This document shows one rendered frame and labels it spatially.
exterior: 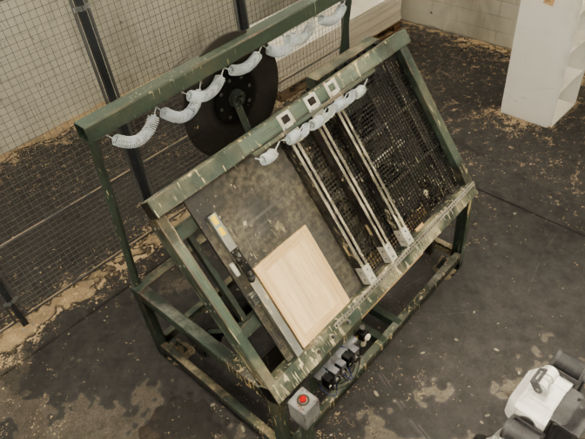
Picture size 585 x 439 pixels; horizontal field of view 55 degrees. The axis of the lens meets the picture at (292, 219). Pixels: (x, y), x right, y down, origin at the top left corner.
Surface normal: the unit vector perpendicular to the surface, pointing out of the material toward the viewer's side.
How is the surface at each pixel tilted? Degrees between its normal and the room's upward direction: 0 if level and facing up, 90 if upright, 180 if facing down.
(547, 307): 0
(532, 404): 0
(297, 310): 56
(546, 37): 90
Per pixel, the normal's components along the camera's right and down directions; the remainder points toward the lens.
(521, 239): -0.09, -0.73
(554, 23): -0.70, 0.53
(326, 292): 0.56, -0.08
